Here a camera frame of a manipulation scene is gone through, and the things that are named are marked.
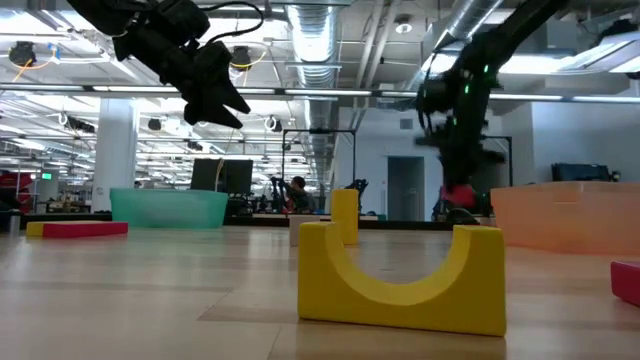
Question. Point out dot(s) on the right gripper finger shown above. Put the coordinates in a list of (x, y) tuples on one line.
[(450, 172), (468, 172)]

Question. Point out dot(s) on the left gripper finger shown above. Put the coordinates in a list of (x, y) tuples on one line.
[(232, 97), (205, 112)]

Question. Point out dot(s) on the short red block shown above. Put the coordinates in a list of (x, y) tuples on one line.
[(457, 196)]

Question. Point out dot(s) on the yellow arch block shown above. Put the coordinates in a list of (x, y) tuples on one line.
[(325, 285)]

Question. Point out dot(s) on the red rectangular block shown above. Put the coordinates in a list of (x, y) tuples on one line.
[(627, 282)]

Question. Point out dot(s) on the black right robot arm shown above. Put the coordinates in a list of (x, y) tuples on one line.
[(480, 60)]

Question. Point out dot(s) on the black background robot arm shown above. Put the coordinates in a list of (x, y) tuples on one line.
[(359, 190)]

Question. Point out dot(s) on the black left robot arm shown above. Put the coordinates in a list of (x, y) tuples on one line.
[(115, 15)]

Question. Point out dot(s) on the black ceiling device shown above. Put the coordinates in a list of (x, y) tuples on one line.
[(22, 52), (241, 57)]

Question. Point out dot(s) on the dark dome-shaped base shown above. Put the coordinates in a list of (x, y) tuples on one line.
[(461, 216)]

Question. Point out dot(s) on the grey door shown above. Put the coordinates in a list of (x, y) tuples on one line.
[(406, 190)]

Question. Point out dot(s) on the black monitor pair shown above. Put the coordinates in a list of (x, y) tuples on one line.
[(222, 175)]

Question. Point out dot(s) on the long ceiling light bar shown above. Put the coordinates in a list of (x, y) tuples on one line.
[(325, 92)]

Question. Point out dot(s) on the white building column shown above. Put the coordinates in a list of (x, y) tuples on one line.
[(115, 160)]

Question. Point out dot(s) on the green translucent plastic bin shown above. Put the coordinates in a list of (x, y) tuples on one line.
[(170, 209)]

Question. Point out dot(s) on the orange translucent plastic bin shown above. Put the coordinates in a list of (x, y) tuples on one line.
[(570, 220)]

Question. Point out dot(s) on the yellow cylinder block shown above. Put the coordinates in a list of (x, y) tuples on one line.
[(345, 215)]

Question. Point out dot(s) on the dark blue cabinet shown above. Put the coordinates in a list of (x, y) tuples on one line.
[(582, 172)]

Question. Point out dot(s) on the person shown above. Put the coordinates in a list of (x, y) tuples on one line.
[(299, 196)]

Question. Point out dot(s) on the long red block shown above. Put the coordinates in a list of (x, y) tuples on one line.
[(85, 230)]

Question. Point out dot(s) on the long yellow block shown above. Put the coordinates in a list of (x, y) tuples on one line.
[(34, 229)]

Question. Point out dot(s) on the silver metal can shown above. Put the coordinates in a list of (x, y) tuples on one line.
[(14, 223)]

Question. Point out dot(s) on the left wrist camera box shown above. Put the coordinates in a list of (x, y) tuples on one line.
[(216, 60)]

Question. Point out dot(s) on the black gantry frame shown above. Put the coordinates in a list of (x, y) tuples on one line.
[(510, 160)]

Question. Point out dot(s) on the large silver air duct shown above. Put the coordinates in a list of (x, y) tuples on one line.
[(315, 50)]

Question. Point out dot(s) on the black aluminium table frame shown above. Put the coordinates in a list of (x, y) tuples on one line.
[(260, 223)]

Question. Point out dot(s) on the slanted silver air duct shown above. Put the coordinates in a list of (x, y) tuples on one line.
[(462, 20)]

